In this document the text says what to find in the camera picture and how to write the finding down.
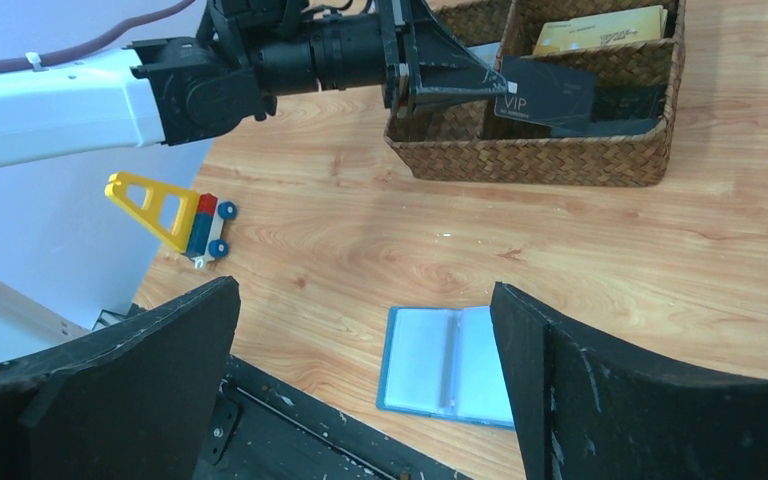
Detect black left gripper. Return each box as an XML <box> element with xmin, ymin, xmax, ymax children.
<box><xmin>251</xmin><ymin>1</ymin><xmax>510</xmax><ymax>116</ymax></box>

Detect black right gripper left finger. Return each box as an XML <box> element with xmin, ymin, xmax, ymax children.
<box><xmin>0</xmin><ymin>276</ymin><xmax>241</xmax><ymax>479</ymax></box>

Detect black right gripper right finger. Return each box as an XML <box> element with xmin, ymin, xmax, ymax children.
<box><xmin>490</xmin><ymin>282</ymin><xmax>768</xmax><ymax>479</ymax></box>

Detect teal leather card holder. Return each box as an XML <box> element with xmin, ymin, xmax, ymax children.
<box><xmin>376</xmin><ymin>306</ymin><xmax>514</xmax><ymax>430</ymax></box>

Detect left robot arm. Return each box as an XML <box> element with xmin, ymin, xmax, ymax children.
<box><xmin>0</xmin><ymin>1</ymin><xmax>516</xmax><ymax>167</ymax></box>

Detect silver card in basket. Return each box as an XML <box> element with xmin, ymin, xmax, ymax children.
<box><xmin>468</xmin><ymin>41</ymin><xmax>501</xmax><ymax>71</ymax></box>

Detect gold card in basket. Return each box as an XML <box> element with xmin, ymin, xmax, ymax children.
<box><xmin>532</xmin><ymin>5</ymin><xmax>668</xmax><ymax>55</ymax></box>

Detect brown woven divided basket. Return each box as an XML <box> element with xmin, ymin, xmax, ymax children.
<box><xmin>384</xmin><ymin>1</ymin><xmax>686</xmax><ymax>187</ymax></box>

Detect yellow toy block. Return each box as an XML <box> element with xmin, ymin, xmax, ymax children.
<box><xmin>105</xmin><ymin>171</ymin><xmax>200</xmax><ymax>253</ymax></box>

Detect blue toy block wheels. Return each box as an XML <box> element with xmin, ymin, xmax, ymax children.
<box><xmin>184</xmin><ymin>200</ymin><xmax>238</xmax><ymax>269</ymax></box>

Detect red toy block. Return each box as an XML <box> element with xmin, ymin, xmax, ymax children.
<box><xmin>196</xmin><ymin>193</ymin><xmax>219</xmax><ymax>217</ymax></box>

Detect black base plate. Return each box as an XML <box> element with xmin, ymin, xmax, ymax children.
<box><xmin>92</xmin><ymin>304</ymin><xmax>471</xmax><ymax>480</ymax></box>

